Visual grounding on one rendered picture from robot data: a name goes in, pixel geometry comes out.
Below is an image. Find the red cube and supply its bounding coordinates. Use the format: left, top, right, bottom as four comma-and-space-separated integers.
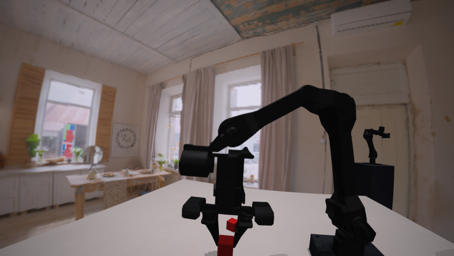
226, 218, 237, 232
217, 235, 234, 256

